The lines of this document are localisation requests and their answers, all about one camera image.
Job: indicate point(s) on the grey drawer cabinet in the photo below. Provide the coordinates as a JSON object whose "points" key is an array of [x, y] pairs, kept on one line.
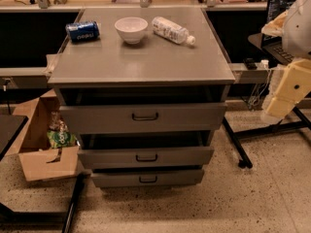
{"points": [[155, 71]]}

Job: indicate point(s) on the black laptop stand table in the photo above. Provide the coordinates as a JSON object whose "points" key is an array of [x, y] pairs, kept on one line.
{"points": [[236, 137]]}

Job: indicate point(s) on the black laptop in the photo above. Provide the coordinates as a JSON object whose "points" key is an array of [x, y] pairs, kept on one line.
{"points": [[271, 40]]}

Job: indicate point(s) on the clear plastic bottle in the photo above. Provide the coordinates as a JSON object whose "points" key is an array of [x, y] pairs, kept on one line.
{"points": [[172, 31]]}

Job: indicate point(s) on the grey bottom drawer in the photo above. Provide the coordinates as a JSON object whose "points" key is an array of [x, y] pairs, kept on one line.
{"points": [[179, 177]]}

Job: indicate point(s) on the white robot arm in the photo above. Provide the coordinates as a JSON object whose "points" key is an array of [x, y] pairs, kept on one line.
{"points": [[296, 40]]}

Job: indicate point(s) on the green snack bag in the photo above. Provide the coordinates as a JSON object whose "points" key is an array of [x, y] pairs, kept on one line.
{"points": [[61, 139]]}

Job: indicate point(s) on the blue pepsi can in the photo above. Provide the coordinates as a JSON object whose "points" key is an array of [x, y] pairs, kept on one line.
{"points": [[82, 31]]}

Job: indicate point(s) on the grey drawer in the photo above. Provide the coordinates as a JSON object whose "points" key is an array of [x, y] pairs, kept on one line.
{"points": [[143, 158], [143, 118], [179, 177]]}

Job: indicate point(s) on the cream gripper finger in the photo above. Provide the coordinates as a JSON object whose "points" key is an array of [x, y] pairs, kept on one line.
{"points": [[289, 89]]}

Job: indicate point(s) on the black power adapter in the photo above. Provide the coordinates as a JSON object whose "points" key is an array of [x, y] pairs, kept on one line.
{"points": [[250, 64]]}

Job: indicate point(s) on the white bowl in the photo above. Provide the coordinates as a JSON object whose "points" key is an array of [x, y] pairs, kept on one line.
{"points": [[131, 29]]}

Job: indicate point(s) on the grey top drawer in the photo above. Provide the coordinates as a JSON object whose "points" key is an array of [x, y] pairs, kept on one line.
{"points": [[143, 118]]}

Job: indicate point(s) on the cardboard box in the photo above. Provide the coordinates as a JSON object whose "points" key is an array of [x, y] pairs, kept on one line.
{"points": [[38, 159]]}

